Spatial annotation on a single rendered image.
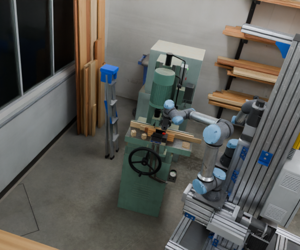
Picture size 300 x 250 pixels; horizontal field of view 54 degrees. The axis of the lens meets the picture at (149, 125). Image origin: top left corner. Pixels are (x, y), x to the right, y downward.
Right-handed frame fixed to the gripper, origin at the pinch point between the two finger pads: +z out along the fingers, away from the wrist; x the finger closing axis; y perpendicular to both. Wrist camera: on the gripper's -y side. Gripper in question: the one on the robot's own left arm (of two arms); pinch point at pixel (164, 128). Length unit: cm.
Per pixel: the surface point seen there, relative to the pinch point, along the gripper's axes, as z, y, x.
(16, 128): 40, -16, 143
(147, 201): 77, -44, 3
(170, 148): 17.7, -9.0, -8.7
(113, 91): 65, 68, 72
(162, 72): -29.3, 34.3, 11.7
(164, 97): -14.1, 20.2, 6.1
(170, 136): 15.9, 1.6, -6.3
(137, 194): 72, -41, 14
